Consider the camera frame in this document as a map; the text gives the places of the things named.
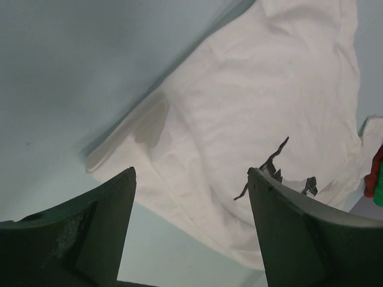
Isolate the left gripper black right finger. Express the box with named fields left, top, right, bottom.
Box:
left=248, top=168, right=382, bottom=286

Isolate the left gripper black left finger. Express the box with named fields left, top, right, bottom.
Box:
left=0, top=166, right=137, bottom=287

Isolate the white t-shirt with robot print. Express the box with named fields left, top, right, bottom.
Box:
left=86, top=1, right=382, bottom=270

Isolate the green folded t-shirt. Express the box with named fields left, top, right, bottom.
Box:
left=373, top=166, right=383, bottom=207

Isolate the red folded t-shirt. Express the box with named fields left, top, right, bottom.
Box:
left=364, top=146, right=382, bottom=198

